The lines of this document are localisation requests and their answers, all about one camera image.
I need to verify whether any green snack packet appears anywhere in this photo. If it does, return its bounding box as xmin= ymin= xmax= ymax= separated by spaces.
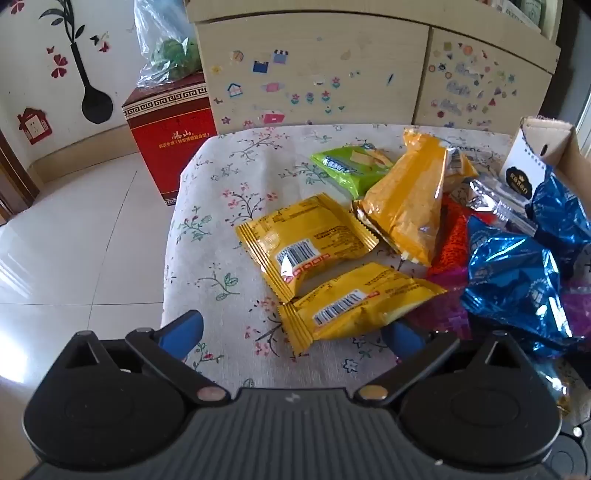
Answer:
xmin=309 ymin=144 xmax=395 ymax=200

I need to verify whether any silver foil snack packet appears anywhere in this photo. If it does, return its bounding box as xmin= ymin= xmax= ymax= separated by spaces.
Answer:
xmin=466 ymin=178 xmax=539 ymax=236

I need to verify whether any brown wooden door frame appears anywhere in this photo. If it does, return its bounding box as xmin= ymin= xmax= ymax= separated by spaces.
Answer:
xmin=0 ymin=129 xmax=40 ymax=227

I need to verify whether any red house socket sticker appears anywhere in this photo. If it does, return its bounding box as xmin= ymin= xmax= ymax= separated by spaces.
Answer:
xmin=17 ymin=107 xmax=49 ymax=145

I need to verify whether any cardboard box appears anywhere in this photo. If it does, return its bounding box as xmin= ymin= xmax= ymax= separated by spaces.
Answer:
xmin=499 ymin=115 xmax=591 ymax=217

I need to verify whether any sticker-covered cabinet door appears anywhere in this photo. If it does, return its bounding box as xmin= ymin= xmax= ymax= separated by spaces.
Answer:
xmin=196 ymin=14 xmax=430 ymax=134
xmin=413 ymin=28 xmax=561 ymax=134

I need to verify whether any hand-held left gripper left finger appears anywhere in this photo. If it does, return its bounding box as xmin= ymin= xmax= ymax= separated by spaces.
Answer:
xmin=60 ymin=310 xmax=232 ymax=407

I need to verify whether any black vase wall decal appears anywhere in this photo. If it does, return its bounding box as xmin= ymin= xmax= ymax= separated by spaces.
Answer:
xmin=39 ymin=0 xmax=114 ymax=124

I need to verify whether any clear plastic bag of greens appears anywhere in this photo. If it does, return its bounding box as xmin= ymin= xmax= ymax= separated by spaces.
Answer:
xmin=134 ymin=0 xmax=204 ymax=88

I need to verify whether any red snack packet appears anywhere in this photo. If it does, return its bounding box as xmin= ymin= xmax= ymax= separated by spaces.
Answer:
xmin=425 ymin=194 xmax=490 ymax=278

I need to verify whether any red carton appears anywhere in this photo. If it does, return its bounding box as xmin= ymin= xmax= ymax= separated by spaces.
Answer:
xmin=121 ymin=71 xmax=218 ymax=208

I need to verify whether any magenta snack packet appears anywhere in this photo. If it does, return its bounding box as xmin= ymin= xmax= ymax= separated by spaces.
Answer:
xmin=406 ymin=270 xmax=474 ymax=344

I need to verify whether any blue foil snack packet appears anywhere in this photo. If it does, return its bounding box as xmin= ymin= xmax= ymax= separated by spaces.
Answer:
xmin=526 ymin=168 xmax=591 ymax=278
xmin=461 ymin=215 xmax=585 ymax=361

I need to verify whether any large orange snack packet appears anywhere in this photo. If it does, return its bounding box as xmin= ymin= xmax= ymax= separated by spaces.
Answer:
xmin=351 ymin=128 xmax=478 ymax=267

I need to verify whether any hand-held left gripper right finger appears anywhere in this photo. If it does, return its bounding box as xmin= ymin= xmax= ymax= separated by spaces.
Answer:
xmin=353 ymin=320 xmax=543 ymax=407

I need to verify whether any beige wooden cabinet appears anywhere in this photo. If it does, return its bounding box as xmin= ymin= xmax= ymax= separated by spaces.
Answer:
xmin=185 ymin=0 xmax=561 ymax=134

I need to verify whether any floral tablecloth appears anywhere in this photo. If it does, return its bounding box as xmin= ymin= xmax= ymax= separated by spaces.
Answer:
xmin=159 ymin=124 xmax=591 ymax=407

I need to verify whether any small yellow snack packet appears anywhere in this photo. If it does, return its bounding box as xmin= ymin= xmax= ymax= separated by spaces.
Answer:
xmin=235 ymin=193 xmax=380 ymax=304
xmin=277 ymin=262 xmax=448 ymax=356

